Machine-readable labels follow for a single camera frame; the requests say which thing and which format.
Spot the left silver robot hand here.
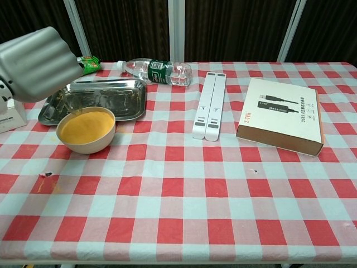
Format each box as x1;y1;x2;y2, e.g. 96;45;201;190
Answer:
0;26;85;103

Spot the yellow bowl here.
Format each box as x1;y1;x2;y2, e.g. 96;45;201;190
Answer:
56;107;117;155

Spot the rectangular stainless steel tray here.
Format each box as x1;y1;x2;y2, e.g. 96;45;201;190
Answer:
38;79;148;126

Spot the dark pleated curtain panel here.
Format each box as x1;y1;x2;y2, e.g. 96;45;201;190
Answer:
0;0;84;61
74;0;170;63
184;0;296;63
287;0;357;65

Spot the green snack packet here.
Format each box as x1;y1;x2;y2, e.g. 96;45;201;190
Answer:
75;55;102;75

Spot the small white product box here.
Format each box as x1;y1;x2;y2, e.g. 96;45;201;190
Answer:
0;99;28;134

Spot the clear water bottle green label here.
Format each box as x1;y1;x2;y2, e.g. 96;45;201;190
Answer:
116;58;193;87

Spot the white folding laptop stand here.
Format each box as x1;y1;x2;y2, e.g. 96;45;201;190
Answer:
192;71;227;142

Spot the red white checked tablecloth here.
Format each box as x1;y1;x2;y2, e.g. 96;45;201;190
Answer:
0;61;357;264

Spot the white partition post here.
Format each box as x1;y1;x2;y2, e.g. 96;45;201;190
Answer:
277;0;307;63
168;0;186;63
63;0;91;61

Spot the white USB cable box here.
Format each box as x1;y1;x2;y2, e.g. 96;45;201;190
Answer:
235;78;325;156

